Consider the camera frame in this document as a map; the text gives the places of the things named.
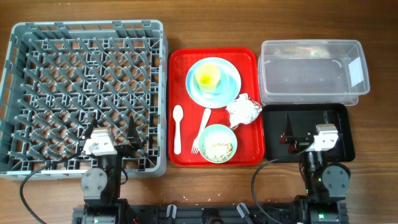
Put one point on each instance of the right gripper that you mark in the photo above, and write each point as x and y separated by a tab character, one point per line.
288	135

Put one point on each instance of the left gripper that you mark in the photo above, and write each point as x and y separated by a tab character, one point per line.
133	140

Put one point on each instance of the red candy wrapper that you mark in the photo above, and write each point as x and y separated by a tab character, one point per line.
255	103

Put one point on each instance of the white plastic spoon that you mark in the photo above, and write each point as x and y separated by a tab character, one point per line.
177	116

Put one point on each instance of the white napkin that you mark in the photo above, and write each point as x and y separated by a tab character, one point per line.
242	111

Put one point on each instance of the white plastic fork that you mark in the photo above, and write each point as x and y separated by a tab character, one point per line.
205	117

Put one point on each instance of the mint green bowl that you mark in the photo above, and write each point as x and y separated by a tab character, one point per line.
218	131

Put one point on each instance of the rice and nut leftovers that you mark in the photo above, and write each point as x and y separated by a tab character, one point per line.
217	149

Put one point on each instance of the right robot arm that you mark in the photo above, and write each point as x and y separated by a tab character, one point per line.
326	183

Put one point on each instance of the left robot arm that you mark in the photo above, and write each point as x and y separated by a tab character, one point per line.
101	185

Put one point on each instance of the grey dishwasher rack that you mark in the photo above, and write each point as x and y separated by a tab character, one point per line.
59	76

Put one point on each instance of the black plastic tray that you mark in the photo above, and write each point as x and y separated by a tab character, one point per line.
303	119

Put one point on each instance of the clear plastic bin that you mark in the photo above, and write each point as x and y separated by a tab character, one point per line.
312	71

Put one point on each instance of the red plastic tray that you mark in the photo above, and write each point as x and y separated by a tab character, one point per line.
251	146

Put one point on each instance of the small teal saucer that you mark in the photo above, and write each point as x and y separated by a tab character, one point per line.
221	86

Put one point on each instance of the light blue plate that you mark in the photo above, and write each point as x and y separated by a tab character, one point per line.
215	101

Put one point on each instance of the yellow plastic cup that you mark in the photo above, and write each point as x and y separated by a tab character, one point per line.
207	77

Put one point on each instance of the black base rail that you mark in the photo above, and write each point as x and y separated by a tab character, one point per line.
240	213

